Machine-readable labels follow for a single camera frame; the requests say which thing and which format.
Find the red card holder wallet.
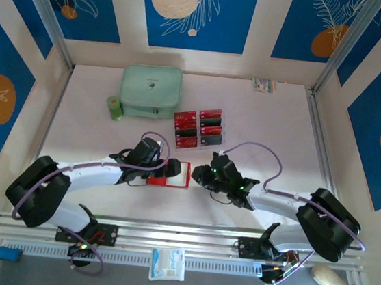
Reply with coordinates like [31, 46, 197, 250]
[146, 157, 193, 190]

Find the red credit card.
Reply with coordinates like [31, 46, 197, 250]
[174, 135, 199, 151]
[174, 118, 198, 132]
[173, 109, 198, 123]
[198, 107, 223, 120]
[199, 124, 223, 138]

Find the black credit card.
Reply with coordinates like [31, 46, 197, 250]
[198, 133, 224, 149]
[174, 127, 198, 140]
[199, 116, 224, 129]

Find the clear acrylic card tray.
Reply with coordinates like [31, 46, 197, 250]
[169, 103, 230, 158]

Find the green cylindrical roll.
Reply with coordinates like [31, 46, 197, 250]
[104, 94, 127, 122]

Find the mint green zip pouch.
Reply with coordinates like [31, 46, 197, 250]
[116, 61, 185, 123]

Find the white gauze packet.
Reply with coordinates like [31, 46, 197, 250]
[146, 244, 189, 285]

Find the black controller board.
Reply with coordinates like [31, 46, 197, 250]
[259, 262, 289, 285]
[67, 241, 99, 260]

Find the printed paper leaflet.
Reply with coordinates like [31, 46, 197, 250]
[250, 76, 278, 94]

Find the blue sponge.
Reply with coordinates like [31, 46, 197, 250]
[0, 246, 24, 264]

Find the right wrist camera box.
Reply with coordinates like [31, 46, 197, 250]
[209, 148, 241, 182]

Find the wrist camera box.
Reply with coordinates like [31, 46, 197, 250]
[209, 148, 241, 182]
[129, 135, 164, 166]

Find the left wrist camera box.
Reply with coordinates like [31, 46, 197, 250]
[129, 135, 164, 166]

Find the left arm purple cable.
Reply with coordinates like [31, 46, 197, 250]
[6, 116, 174, 282]

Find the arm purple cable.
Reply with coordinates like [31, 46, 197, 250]
[6, 116, 174, 282]
[207, 138, 376, 285]

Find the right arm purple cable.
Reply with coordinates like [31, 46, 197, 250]
[207, 138, 376, 285]

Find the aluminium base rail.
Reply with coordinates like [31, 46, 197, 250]
[0, 201, 366, 283]

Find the slotted grey cable duct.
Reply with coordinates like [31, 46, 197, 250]
[0, 234, 265, 283]

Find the aluminium side rail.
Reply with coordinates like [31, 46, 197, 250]
[12, 62, 75, 217]
[290, 86, 364, 243]

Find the aluminium corner post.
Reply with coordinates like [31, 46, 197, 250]
[5, 0, 83, 72]
[311, 0, 381, 102]

